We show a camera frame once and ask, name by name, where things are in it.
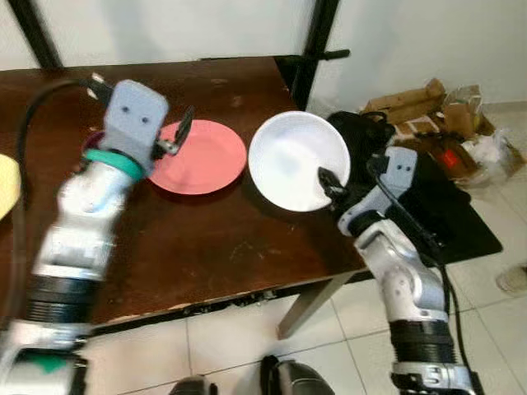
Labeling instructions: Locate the white plate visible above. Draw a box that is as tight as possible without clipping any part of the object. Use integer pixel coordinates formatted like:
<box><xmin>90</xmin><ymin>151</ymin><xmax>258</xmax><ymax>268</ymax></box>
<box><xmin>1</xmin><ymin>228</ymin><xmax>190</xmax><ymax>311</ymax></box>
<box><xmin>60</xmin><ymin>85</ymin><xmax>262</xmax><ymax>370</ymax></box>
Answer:
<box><xmin>248</xmin><ymin>111</ymin><xmax>352</xmax><ymax>213</ymax></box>

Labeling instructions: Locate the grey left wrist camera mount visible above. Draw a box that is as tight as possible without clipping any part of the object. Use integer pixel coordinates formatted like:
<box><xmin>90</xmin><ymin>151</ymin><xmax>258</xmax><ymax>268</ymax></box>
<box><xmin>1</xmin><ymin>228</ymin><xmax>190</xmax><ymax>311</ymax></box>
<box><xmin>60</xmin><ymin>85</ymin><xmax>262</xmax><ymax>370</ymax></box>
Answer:
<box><xmin>100</xmin><ymin>79</ymin><xmax>170</xmax><ymax>174</ymax></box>

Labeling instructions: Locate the black stand pole with bracket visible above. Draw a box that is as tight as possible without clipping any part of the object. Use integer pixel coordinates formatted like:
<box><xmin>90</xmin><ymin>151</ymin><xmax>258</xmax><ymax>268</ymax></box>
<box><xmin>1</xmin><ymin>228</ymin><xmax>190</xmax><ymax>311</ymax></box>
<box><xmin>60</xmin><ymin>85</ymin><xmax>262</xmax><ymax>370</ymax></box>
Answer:
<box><xmin>275</xmin><ymin>0</ymin><xmax>352</xmax><ymax>113</ymax></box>

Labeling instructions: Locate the black bag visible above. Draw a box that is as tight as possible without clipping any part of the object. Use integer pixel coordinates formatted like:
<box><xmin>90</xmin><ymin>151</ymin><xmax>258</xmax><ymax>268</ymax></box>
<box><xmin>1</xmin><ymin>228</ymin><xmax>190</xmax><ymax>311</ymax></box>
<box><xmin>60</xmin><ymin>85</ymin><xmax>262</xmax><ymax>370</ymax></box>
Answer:
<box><xmin>329</xmin><ymin>110</ymin><xmax>398</xmax><ymax>159</ymax></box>

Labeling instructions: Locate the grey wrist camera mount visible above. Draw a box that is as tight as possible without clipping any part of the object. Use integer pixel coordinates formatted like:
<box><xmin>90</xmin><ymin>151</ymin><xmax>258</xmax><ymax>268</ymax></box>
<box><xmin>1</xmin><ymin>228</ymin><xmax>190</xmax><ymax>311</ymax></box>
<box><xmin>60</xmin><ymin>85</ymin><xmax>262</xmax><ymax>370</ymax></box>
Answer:
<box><xmin>100</xmin><ymin>79</ymin><xmax>170</xmax><ymax>174</ymax></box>
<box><xmin>374</xmin><ymin>146</ymin><xmax>419</xmax><ymax>200</ymax></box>

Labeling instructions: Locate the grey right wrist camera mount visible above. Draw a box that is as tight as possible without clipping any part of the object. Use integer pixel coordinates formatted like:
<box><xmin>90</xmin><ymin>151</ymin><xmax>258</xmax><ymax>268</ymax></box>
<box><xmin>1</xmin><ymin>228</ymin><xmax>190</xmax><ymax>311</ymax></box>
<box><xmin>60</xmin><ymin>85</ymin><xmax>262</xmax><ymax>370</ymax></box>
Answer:
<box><xmin>374</xmin><ymin>146</ymin><xmax>419</xmax><ymax>200</ymax></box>

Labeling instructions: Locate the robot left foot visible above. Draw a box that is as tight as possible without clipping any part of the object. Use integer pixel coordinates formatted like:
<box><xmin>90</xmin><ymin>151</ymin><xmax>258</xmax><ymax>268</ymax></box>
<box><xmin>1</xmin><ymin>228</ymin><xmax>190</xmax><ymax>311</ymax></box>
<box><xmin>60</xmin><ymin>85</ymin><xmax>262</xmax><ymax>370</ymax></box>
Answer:
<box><xmin>168</xmin><ymin>375</ymin><xmax>217</xmax><ymax>395</ymax></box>

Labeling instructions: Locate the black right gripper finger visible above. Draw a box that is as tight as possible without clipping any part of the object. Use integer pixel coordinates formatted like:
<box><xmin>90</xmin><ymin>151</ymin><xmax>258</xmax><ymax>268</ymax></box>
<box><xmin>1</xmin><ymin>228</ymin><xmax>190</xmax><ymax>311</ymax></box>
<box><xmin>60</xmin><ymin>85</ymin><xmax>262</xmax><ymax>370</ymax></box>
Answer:
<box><xmin>319</xmin><ymin>167</ymin><xmax>348</xmax><ymax>204</ymax></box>

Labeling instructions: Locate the beige slipper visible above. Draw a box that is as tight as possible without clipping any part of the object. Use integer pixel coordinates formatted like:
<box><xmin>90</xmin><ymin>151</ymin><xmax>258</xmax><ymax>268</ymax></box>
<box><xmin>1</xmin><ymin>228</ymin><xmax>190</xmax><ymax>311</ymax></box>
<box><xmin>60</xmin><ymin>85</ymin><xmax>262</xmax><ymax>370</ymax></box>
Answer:
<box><xmin>496</xmin><ymin>264</ymin><xmax>527</xmax><ymax>296</ymax></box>

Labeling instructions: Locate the thin black slanted pole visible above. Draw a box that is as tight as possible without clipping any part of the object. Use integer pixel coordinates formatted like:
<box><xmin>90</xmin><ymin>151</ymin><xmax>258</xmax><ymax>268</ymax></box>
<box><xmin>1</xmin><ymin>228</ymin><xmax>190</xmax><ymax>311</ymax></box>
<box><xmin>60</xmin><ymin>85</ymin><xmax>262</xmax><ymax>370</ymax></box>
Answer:
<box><xmin>8</xmin><ymin>0</ymin><xmax>63</xmax><ymax>72</ymax></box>

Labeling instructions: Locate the pink plate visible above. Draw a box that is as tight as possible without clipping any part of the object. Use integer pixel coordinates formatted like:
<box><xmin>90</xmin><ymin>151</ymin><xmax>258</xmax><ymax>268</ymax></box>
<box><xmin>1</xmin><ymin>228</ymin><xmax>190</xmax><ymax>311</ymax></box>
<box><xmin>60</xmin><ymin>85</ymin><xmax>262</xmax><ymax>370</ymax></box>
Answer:
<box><xmin>148</xmin><ymin>119</ymin><xmax>248</xmax><ymax>197</ymax></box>

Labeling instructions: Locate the small red item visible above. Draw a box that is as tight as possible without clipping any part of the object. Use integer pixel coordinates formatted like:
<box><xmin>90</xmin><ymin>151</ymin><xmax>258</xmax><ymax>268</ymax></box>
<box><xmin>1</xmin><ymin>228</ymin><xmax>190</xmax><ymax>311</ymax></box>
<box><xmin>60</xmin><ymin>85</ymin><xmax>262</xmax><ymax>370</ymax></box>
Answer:
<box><xmin>440</xmin><ymin>147</ymin><xmax>463</xmax><ymax>170</ymax></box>

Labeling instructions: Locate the large brown cardboard box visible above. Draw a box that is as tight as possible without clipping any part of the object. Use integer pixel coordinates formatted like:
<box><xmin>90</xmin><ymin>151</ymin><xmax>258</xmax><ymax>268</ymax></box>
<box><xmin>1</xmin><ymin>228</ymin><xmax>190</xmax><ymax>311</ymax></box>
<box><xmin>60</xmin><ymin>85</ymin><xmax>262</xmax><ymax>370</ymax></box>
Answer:
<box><xmin>361</xmin><ymin>77</ymin><xmax>446</xmax><ymax>126</ymax></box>

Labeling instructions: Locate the black flat mat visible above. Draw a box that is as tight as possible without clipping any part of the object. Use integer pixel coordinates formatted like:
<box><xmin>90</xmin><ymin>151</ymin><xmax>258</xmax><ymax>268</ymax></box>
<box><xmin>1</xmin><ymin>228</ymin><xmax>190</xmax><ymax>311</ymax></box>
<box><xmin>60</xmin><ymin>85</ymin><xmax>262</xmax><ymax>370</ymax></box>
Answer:
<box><xmin>387</xmin><ymin>155</ymin><xmax>504</xmax><ymax>265</ymax></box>

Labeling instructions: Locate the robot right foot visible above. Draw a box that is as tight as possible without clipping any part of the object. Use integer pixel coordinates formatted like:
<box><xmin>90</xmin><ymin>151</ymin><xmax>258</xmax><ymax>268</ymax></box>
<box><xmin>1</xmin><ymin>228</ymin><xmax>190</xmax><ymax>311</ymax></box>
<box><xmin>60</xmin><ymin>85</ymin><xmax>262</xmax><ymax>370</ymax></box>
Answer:
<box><xmin>261</xmin><ymin>355</ymin><xmax>335</xmax><ymax>395</ymax></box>

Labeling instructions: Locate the clear plastic bag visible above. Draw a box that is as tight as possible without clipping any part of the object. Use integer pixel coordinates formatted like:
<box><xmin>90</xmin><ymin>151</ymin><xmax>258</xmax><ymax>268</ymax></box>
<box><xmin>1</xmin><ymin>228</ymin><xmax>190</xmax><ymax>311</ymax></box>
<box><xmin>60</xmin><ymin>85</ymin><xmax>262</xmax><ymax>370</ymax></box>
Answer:
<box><xmin>473</xmin><ymin>131</ymin><xmax>520</xmax><ymax>179</ymax></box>

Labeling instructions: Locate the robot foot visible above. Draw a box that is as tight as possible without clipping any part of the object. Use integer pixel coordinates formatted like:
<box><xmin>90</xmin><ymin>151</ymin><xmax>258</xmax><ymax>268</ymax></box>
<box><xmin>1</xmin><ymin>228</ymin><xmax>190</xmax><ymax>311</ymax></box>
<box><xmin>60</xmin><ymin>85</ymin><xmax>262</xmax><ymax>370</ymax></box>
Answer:
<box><xmin>168</xmin><ymin>375</ymin><xmax>217</xmax><ymax>395</ymax></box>
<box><xmin>261</xmin><ymin>355</ymin><xmax>335</xmax><ymax>395</ymax></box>

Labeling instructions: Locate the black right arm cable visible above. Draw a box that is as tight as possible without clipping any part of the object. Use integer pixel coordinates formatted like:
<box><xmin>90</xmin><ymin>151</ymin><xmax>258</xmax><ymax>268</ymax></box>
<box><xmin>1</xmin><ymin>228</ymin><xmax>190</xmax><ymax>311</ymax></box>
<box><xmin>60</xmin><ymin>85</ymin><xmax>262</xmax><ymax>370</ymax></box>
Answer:
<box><xmin>366</xmin><ymin>155</ymin><xmax>475</xmax><ymax>389</ymax></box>

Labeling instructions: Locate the square wooden table leg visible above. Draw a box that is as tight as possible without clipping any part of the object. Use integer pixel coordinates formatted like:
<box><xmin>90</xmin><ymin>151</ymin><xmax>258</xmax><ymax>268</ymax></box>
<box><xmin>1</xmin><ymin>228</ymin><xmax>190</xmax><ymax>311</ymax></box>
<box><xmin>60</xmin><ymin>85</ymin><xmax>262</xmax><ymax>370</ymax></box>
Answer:
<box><xmin>277</xmin><ymin>275</ymin><xmax>356</xmax><ymax>341</ymax></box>

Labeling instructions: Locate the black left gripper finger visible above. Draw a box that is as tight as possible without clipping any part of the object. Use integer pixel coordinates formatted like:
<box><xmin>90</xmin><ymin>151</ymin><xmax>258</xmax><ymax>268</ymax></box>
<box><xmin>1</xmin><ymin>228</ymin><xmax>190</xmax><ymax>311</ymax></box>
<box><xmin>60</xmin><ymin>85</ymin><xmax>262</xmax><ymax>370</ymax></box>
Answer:
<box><xmin>169</xmin><ymin>105</ymin><xmax>197</xmax><ymax>157</ymax></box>

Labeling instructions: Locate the yellow plate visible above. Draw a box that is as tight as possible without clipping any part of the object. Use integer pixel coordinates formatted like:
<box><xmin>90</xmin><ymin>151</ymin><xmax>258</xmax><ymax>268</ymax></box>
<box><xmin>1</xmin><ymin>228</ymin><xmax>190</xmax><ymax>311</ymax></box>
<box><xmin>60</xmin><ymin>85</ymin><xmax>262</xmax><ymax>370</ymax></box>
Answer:
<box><xmin>0</xmin><ymin>154</ymin><xmax>21</xmax><ymax>221</ymax></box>

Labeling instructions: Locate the small brown cardboard box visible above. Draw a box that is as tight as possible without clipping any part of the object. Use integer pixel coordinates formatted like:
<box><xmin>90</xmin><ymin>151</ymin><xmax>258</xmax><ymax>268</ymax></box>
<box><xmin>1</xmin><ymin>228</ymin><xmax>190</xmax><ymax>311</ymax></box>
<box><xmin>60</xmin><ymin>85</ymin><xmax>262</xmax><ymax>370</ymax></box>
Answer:
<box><xmin>444</xmin><ymin>84</ymin><xmax>496</xmax><ymax>142</ymax></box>

